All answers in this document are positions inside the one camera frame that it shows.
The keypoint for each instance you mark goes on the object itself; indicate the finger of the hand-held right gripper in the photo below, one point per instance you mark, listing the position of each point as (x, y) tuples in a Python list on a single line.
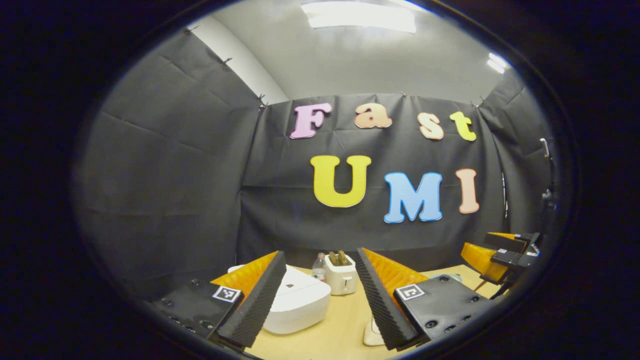
[(505, 242), (515, 260)]

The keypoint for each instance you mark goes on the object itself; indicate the brown wooden spoon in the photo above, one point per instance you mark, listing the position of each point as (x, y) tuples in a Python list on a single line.
[(481, 285)]

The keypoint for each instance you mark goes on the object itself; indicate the brown toast slice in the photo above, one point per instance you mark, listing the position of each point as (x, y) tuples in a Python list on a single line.
[(343, 257), (333, 258)]

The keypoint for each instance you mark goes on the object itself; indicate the white rice cooker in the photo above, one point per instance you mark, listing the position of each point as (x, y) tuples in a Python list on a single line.
[(300, 305)]

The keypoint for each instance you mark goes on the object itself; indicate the large ceiling light panel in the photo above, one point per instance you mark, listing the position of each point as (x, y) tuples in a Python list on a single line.
[(360, 15)]

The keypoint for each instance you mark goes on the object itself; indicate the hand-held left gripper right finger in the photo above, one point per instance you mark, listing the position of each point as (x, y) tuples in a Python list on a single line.
[(380, 305)]

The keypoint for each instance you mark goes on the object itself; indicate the dark metal stand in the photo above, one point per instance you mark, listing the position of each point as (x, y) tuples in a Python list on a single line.
[(549, 194)]

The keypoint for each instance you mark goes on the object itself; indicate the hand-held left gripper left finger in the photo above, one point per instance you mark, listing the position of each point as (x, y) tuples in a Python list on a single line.
[(257, 305)]

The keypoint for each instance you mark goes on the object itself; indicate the small ceiling light panel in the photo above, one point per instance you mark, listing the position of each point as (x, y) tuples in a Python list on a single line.
[(497, 62)]

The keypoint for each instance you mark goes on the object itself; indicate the clear plastic water bottle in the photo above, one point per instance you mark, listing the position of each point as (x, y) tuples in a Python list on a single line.
[(319, 272)]

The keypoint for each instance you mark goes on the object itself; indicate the white toaster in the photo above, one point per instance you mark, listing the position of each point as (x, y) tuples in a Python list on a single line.
[(342, 280)]

